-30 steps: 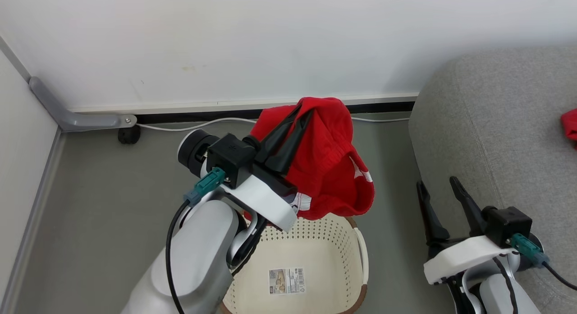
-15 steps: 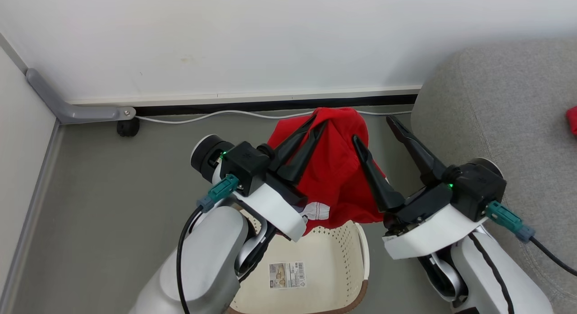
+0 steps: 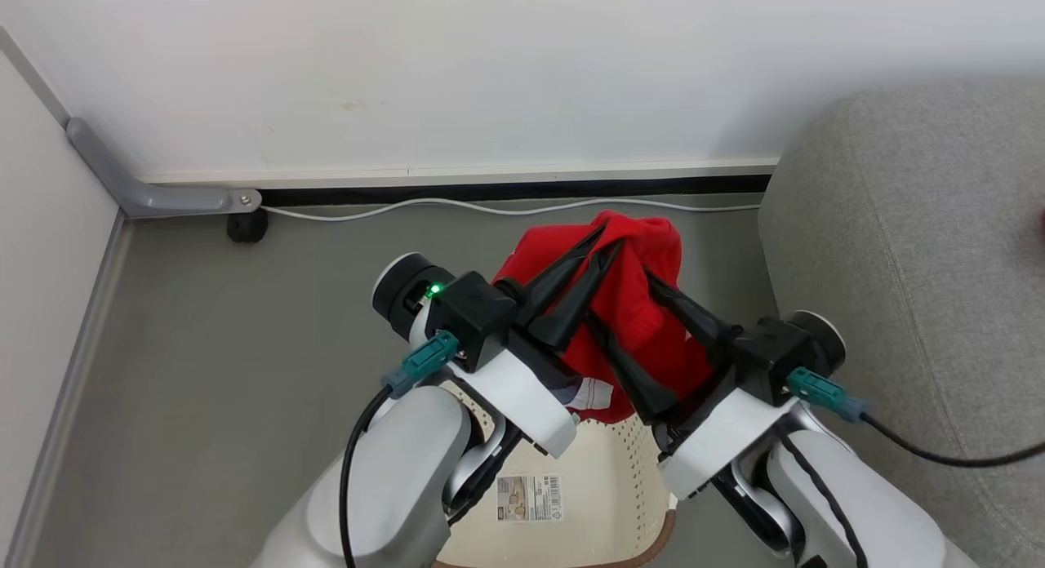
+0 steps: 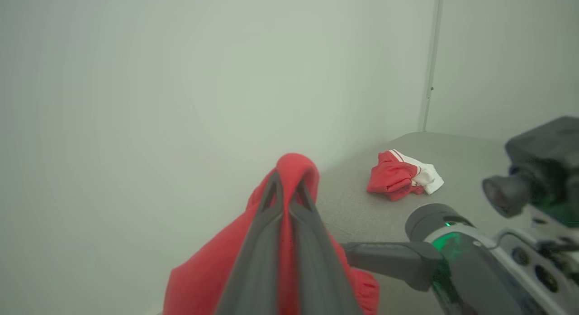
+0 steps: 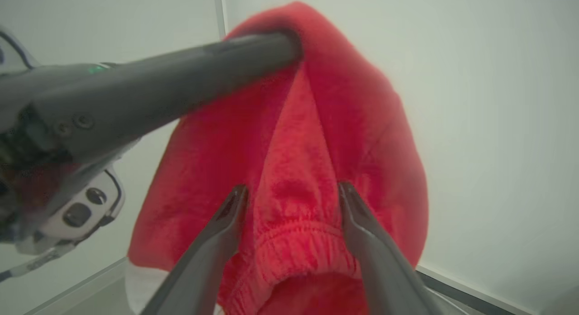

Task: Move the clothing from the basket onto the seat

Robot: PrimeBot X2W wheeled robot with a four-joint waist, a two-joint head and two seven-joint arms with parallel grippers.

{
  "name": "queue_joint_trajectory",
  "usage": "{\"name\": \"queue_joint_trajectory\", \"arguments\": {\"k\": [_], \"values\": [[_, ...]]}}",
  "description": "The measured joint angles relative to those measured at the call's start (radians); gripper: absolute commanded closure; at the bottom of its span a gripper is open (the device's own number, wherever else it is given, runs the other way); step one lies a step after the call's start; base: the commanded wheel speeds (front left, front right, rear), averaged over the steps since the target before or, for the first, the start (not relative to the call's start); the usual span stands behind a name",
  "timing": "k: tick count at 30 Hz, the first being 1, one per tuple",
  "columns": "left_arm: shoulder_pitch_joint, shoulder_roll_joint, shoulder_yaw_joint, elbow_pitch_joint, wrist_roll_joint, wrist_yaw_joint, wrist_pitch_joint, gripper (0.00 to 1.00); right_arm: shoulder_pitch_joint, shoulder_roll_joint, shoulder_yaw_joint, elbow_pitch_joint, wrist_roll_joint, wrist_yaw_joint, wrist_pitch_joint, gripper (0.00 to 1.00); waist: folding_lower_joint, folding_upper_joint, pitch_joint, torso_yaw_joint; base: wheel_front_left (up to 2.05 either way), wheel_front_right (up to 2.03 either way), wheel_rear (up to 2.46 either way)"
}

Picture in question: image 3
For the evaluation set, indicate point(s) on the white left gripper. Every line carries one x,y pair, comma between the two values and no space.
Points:
522,397

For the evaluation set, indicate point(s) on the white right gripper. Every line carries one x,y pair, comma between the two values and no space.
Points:
718,437

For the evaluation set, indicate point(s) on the red clothing item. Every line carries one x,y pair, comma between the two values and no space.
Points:
637,307

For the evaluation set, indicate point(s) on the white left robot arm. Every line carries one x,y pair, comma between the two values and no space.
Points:
392,478

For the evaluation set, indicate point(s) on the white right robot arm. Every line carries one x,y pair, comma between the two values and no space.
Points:
857,503

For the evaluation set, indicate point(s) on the cream perforated laundry basket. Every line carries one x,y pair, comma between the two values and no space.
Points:
604,503

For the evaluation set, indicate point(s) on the black skirting strip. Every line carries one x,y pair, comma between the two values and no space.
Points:
490,191

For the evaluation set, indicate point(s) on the black right wrist motor cylinder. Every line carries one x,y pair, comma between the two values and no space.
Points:
820,339

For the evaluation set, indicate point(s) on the black wrist motor cylinder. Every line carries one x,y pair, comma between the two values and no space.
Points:
820,339
400,295

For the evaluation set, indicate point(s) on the black left wrist motor cylinder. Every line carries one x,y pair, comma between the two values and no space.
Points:
400,295

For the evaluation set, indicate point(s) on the white baseboard trim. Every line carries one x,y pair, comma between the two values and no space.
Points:
408,176

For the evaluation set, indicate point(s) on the paper label sticker with barcode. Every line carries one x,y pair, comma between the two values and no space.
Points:
529,499

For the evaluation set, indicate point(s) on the grey fabric sofa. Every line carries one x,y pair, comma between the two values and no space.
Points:
898,266

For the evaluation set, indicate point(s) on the black caster wheel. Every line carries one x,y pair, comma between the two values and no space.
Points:
246,228

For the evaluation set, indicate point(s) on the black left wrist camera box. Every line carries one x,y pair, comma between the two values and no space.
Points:
473,315

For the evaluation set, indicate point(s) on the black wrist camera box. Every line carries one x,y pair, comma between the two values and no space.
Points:
473,315
763,356

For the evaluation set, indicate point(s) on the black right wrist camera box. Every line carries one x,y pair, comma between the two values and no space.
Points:
763,356

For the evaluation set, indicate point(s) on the teal left camera connector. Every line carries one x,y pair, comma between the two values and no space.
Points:
424,360

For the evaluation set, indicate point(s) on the teal camera connector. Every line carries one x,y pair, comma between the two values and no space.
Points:
424,360
820,388

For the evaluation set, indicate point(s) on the teal right camera connector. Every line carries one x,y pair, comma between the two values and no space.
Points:
820,388

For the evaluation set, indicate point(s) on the grey metal frame leg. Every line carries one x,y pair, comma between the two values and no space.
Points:
163,199

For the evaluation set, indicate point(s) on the grey panel edge rail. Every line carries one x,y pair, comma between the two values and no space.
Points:
65,388

